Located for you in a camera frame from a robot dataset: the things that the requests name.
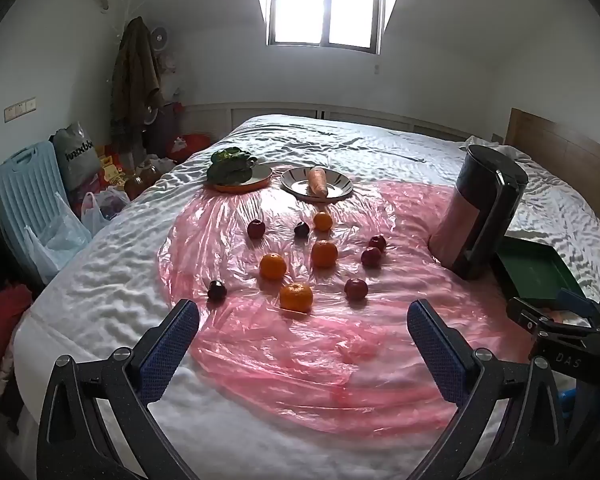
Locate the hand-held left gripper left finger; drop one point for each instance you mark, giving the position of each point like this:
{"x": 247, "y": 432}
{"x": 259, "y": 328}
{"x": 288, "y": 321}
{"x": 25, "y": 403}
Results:
{"x": 172, "y": 345}

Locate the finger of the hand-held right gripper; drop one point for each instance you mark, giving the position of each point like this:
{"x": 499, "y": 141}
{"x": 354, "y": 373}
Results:
{"x": 577, "y": 302}
{"x": 540, "y": 317}

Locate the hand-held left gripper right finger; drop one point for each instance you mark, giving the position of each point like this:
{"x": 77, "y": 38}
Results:
{"x": 437, "y": 350}

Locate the green square tray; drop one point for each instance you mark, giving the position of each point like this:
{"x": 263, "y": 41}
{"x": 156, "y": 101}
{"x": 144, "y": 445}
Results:
{"x": 535, "y": 270}

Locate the dark purple plum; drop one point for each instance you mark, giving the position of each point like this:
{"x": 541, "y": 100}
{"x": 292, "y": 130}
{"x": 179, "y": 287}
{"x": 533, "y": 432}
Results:
{"x": 217, "y": 290}
{"x": 301, "y": 229}

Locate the red plum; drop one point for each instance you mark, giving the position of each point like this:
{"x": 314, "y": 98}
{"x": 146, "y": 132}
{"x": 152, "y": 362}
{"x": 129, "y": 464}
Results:
{"x": 355, "y": 289}
{"x": 371, "y": 256}
{"x": 377, "y": 243}
{"x": 255, "y": 229}

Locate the small orange mandarin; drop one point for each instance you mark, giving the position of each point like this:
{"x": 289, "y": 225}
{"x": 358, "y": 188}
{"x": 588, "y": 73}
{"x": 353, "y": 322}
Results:
{"x": 322, "y": 221}

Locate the person's right hand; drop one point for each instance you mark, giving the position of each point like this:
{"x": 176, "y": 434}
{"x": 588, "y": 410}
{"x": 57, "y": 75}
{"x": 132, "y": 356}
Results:
{"x": 568, "y": 401}

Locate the pink plastic sheet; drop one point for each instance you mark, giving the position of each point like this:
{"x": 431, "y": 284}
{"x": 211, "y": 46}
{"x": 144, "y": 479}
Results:
{"x": 290, "y": 360}

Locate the black steel electric kettle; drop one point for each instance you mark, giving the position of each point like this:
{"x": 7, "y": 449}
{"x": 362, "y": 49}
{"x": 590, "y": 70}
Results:
{"x": 475, "y": 210}

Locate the clear plastic bag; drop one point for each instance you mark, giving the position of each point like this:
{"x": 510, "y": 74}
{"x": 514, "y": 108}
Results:
{"x": 60, "y": 245}

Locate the wooden headboard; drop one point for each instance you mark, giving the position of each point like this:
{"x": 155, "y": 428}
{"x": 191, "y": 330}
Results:
{"x": 565, "y": 150}

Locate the white plastic bag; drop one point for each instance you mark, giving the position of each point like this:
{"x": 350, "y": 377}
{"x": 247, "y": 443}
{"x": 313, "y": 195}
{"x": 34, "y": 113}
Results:
{"x": 105, "y": 207}

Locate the brown jar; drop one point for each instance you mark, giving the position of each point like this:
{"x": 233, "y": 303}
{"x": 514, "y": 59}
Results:
{"x": 142, "y": 182}

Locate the red cloth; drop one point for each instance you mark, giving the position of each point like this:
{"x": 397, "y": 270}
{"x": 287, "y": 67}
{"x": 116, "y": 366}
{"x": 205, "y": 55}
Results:
{"x": 2, "y": 335}

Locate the white pillow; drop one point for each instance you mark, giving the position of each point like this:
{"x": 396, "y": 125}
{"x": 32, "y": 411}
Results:
{"x": 480, "y": 147}

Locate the yellow boxes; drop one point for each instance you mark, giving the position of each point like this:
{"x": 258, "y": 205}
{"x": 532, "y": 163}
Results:
{"x": 114, "y": 170}

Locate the green leafy vegetable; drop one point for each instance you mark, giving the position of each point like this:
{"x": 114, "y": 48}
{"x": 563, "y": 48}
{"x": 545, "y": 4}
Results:
{"x": 230, "y": 167}

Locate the orange rimmed plate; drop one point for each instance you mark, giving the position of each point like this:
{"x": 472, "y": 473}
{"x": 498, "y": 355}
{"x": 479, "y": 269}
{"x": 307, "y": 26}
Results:
{"x": 260, "y": 176}

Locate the striped ceramic plate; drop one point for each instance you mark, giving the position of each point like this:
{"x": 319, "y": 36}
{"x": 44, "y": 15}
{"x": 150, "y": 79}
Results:
{"x": 342, "y": 185}

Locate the red bag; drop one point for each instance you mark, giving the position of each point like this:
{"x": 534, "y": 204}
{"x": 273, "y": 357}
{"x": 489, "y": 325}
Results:
{"x": 192, "y": 147}

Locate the carrot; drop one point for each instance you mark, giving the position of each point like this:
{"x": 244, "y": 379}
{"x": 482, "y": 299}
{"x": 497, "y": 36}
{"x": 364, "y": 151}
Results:
{"x": 317, "y": 182}

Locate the grey printed bag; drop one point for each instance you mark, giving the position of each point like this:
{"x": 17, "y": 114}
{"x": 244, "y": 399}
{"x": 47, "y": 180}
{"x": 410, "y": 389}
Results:
{"x": 77, "y": 155}

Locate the dark red suitcase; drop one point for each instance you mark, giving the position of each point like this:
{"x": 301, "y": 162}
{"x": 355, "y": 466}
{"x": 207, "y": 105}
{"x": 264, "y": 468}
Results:
{"x": 165, "y": 130}

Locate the light blue folding stool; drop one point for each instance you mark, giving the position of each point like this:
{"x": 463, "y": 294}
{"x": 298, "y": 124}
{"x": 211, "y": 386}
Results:
{"x": 22, "y": 190}

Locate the brown hanging coat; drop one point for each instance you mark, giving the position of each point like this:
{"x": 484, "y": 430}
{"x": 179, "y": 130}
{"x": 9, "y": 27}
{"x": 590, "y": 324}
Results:
{"x": 135, "y": 85}

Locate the window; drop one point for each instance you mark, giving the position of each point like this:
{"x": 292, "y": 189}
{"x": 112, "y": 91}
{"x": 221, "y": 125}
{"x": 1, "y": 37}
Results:
{"x": 325, "y": 5}

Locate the wall switch panel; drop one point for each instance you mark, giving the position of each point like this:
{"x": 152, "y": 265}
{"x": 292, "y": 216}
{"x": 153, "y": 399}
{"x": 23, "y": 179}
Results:
{"x": 20, "y": 109}

